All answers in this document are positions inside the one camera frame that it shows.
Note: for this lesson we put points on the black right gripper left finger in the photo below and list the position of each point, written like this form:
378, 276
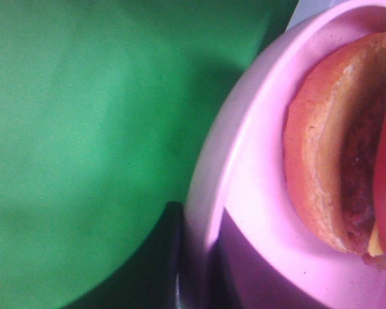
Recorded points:
148, 278

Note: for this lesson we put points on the pink plate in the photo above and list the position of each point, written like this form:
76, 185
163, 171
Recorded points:
240, 169

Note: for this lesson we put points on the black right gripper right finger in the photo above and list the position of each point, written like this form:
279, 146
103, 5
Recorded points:
241, 278

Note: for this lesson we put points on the burger with lettuce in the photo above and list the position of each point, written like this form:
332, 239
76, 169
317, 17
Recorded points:
330, 139

